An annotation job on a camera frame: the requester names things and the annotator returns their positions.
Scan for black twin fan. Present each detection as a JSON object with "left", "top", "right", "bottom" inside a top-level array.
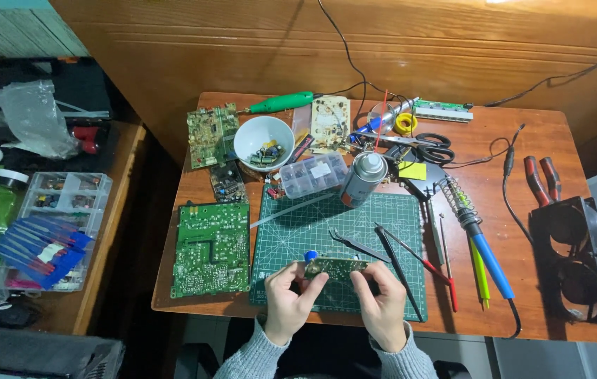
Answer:
[{"left": 529, "top": 195, "right": 597, "bottom": 327}]

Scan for clear compartment organizer box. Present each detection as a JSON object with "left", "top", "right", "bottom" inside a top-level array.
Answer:
[{"left": 0, "top": 171, "right": 114, "bottom": 307}]

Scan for black wall cable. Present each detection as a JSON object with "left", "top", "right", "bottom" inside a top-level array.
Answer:
[{"left": 483, "top": 41, "right": 597, "bottom": 108}]

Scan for black curved tweezers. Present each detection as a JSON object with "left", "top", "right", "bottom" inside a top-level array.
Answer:
[{"left": 328, "top": 227, "right": 392, "bottom": 263}]

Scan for white bowl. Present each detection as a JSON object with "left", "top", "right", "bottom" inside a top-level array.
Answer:
[{"left": 233, "top": 115, "right": 296, "bottom": 173}]

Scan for heap of electronic components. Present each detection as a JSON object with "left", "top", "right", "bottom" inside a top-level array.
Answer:
[{"left": 249, "top": 139, "right": 286, "bottom": 168}]

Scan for yellow solder wick reel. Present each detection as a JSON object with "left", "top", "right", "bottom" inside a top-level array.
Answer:
[{"left": 394, "top": 112, "right": 419, "bottom": 135}]

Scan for wooden side table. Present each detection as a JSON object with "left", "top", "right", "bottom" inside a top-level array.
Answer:
[{"left": 0, "top": 121, "right": 147, "bottom": 337}]

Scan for red spray straw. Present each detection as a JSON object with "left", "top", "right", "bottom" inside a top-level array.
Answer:
[{"left": 373, "top": 89, "right": 389, "bottom": 154}]

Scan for small circuit board blue knob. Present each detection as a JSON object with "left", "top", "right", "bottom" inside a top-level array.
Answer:
[{"left": 302, "top": 251, "right": 371, "bottom": 283}]

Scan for blue desoldering pump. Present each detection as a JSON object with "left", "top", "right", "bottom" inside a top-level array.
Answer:
[{"left": 353, "top": 97, "right": 421, "bottom": 144}]

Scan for black grey device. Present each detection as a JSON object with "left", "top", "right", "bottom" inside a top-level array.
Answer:
[{"left": 0, "top": 325, "right": 126, "bottom": 379}]

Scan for small dark circuit board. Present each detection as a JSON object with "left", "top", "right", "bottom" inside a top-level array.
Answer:
[{"left": 209, "top": 160, "right": 250, "bottom": 205}]

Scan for red handled pliers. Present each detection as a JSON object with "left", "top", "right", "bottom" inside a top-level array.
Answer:
[{"left": 522, "top": 155, "right": 563, "bottom": 207}]

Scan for black straight tweezers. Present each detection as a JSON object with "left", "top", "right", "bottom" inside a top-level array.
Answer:
[{"left": 373, "top": 225, "right": 426, "bottom": 323}]

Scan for beige circuit board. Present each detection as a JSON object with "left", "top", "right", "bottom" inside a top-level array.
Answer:
[{"left": 309, "top": 95, "right": 352, "bottom": 155}]

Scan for black soldering iron stand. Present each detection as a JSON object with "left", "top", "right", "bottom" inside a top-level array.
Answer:
[{"left": 383, "top": 145, "right": 477, "bottom": 224}]

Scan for red black test probe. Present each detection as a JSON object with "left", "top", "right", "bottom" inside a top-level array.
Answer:
[{"left": 374, "top": 222, "right": 452, "bottom": 286}]

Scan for silver spray can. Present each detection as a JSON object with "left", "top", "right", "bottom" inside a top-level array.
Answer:
[{"left": 339, "top": 151, "right": 389, "bottom": 209}]

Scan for blue file set pouch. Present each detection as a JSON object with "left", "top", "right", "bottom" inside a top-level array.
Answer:
[{"left": 0, "top": 215, "right": 94, "bottom": 291}]

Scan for red black tool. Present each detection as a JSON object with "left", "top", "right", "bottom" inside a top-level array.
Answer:
[{"left": 71, "top": 125, "right": 103, "bottom": 155}]

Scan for large green circuit board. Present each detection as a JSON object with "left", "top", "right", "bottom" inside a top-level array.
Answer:
[{"left": 170, "top": 201, "right": 251, "bottom": 300}]

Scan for black cable with inline switch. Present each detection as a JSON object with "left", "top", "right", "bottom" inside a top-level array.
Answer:
[{"left": 442, "top": 123, "right": 536, "bottom": 245}]

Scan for person's right hand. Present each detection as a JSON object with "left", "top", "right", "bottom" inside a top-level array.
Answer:
[{"left": 349, "top": 260, "right": 410, "bottom": 354}]

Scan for blue handled soldering iron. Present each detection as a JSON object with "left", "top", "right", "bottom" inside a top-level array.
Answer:
[{"left": 457, "top": 202, "right": 516, "bottom": 301}]

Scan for clear plastic bag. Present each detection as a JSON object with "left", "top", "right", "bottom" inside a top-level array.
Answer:
[{"left": 0, "top": 78, "right": 111, "bottom": 161}]

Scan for black red strip packet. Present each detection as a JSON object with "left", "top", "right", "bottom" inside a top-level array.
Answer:
[{"left": 287, "top": 133, "right": 315, "bottom": 165}]

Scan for black tool case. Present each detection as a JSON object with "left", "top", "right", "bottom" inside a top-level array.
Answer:
[{"left": 0, "top": 55, "right": 121, "bottom": 175}]

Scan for person's left hand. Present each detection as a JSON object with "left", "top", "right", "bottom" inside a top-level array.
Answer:
[{"left": 264, "top": 261, "right": 330, "bottom": 347}]

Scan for yellow green pen tool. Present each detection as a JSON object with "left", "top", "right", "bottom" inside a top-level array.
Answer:
[{"left": 467, "top": 234, "right": 491, "bottom": 311}]

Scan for clear plastic parts box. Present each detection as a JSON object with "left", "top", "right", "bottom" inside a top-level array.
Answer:
[{"left": 278, "top": 152, "right": 350, "bottom": 200}]

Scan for black handled scissors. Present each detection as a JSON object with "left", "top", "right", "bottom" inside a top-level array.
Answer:
[{"left": 350, "top": 131, "right": 457, "bottom": 166}]

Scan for black white tape roll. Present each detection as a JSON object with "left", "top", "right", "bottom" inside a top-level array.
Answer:
[{"left": 0, "top": 168, "right": 31, "bottom": 191}]

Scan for round clear glass lens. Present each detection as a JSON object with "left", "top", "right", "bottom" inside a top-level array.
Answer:
[{"left": 366, "top": 101, "right": 398, "bottom": 134}]

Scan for green board with white ports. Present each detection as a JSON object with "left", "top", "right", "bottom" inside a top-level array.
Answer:
[{"left": 413, "top": 98, "right": 474, "bottom": 124}]

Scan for green circuit board with parts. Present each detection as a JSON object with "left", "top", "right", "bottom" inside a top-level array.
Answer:
[{"left": 187, "top": 102, "right": 241, "bottom": 171}]

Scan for grey metal strip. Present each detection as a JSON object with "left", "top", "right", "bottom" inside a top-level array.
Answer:
[{"left": 249, "top": 193, "right": 335, "bottom": 230}]

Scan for green handled rotary tool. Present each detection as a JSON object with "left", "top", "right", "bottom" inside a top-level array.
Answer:
[{"left": 237, "top": 91, "right": 314, "bottom": 115}]

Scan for black power cable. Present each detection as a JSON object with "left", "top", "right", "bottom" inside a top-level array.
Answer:
[{"left": 317, "top": 0, "right": 415, "bottom": 129}]

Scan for thin red handled screwdriver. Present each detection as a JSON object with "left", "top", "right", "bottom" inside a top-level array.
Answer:
[{"left": 438, "top": 213, "right": 459, "bottom": 313}]

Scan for green cutting mat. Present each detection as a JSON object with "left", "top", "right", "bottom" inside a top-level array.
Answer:
[{"left": 249, "top": 184, "right": 429, "bottom": 323}]

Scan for grey metal file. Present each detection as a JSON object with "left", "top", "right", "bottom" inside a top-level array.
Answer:
[{"left": 424, "top": 199, "right": 446, "bottom": 266}]

